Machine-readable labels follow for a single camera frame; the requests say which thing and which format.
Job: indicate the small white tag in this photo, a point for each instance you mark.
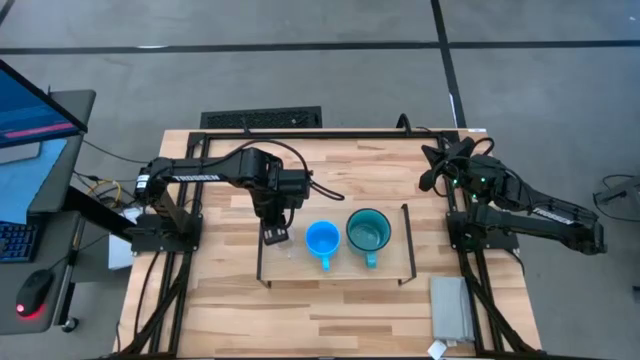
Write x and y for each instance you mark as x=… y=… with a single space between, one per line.
x=437 y=350

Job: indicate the computer monitor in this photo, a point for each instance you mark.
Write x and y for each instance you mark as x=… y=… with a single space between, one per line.
x=30 y=115

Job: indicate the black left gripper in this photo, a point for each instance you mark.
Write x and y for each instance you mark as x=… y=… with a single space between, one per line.
x=275 y=225

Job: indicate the large teal mug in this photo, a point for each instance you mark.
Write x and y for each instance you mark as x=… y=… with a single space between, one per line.
x=367 y=234

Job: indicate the grey computer desk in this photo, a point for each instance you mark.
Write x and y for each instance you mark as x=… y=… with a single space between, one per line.
x=55 y=180

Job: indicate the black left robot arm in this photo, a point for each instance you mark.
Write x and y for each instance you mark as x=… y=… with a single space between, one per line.
x=240 y=170

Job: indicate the backlit black keyboard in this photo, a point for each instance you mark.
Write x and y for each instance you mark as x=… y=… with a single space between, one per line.
x=15 y=242

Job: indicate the black computer mouse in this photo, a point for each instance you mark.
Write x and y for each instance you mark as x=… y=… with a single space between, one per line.
x=34 y=292

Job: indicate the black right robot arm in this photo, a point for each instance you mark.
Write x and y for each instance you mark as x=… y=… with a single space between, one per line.
x=550 y=222

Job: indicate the black desk caster wheel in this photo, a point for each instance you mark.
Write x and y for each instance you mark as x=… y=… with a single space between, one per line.
x=70 y=325

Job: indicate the black floor vent grille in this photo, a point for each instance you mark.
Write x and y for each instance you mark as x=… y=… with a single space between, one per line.
x=260 y=118

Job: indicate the grey folded cloth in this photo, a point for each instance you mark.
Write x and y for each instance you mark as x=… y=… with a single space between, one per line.
x=450 y=310

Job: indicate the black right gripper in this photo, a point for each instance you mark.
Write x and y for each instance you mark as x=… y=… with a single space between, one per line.
x=475 y=172

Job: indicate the bright blue mug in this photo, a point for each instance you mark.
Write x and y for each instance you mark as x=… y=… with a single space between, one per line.
x=322 y=241

